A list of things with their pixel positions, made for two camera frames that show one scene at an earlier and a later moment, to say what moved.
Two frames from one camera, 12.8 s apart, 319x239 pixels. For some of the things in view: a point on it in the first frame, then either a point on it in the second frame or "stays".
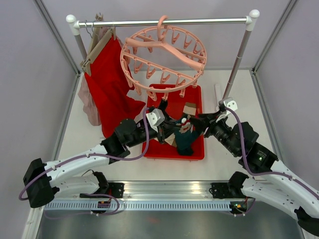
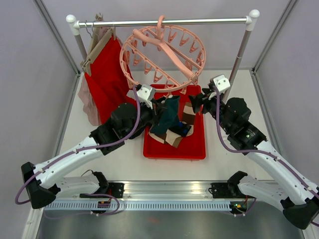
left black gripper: [166, 129] → [155, 119]
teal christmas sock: [185, 138] → [169, 115]
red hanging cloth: [114, 91] stays
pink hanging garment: [85, 93] stays
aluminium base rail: [157, 191] stays
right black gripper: [200, 123] → [197, 100]
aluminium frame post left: [40, 6] stays
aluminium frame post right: [273, 35] stays
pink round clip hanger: [162, 60] stays
